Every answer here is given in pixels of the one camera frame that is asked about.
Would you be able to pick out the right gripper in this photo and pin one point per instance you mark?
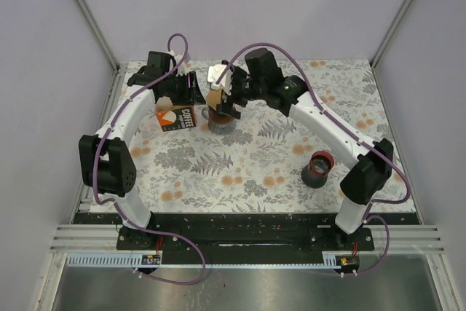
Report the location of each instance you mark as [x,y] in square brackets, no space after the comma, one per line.
[238,74]

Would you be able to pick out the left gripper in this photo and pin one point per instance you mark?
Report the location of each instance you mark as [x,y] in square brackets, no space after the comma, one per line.
[191,95]

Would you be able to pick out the brown paper coffee filter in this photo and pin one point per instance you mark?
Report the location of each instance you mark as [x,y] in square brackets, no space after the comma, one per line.
[214,98]

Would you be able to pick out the orange coffee filter box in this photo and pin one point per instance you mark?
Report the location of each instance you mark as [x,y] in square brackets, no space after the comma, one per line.
[174,117]

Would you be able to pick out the grey glass carafe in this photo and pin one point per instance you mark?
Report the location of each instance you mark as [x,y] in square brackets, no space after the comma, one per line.
[218,124]

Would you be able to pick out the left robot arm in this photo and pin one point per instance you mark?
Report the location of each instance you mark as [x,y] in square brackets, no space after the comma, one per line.
[106,162]

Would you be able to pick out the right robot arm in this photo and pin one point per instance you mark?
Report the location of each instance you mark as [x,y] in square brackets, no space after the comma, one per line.
[369,162]

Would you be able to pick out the floral patterned table mat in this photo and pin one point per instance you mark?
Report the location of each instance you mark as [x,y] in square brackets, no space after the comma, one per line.
[256,168]

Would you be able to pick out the dark grey red-rimmed cup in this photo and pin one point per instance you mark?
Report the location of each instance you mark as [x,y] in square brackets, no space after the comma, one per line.
[315,173]

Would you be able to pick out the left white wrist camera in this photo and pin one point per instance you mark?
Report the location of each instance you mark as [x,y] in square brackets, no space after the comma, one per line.
[184,66]

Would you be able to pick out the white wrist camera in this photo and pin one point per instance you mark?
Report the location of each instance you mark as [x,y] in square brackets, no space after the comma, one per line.
[220,78]
[184,66]

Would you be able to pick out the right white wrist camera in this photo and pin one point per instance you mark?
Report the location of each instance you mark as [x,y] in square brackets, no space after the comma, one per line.
[220,78]

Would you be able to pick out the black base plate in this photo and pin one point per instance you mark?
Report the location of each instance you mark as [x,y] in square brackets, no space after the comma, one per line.
[316,232]

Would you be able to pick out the aluminium frame rail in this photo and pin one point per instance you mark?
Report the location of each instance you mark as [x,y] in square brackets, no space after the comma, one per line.
[97,33]

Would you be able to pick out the white slotted cable duct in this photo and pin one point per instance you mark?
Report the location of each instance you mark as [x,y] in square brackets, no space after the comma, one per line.
[130,260]

